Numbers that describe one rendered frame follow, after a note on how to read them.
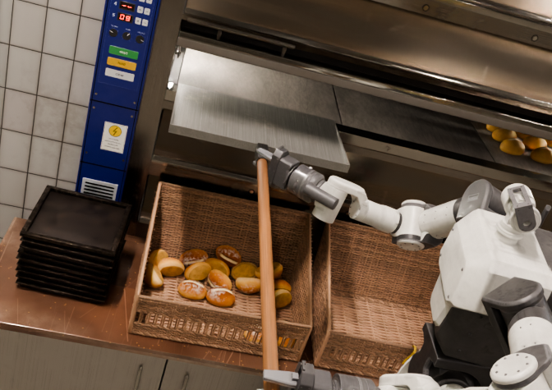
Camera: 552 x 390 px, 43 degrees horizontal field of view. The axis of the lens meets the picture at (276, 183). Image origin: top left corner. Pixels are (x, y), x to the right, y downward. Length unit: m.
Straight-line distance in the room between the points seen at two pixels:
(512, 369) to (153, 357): 1.29
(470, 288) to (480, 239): 0.12
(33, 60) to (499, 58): 1.49
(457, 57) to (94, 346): 1.45
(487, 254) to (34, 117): 1.54
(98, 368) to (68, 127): 0.79
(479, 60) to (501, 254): 0.95
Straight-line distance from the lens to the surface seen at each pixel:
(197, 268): 2.44
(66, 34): 2.33
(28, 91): 2.43
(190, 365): 2.26
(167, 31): 2.27
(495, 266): 1.56
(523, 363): 1.24
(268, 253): 1.62
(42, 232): 2.25
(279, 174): 1.98
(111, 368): 2.30
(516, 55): 2.44
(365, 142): 2.43
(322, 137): 2.30
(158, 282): 2.37
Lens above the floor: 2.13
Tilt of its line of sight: 29 degrees down
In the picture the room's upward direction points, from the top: 18 degrees clockwise
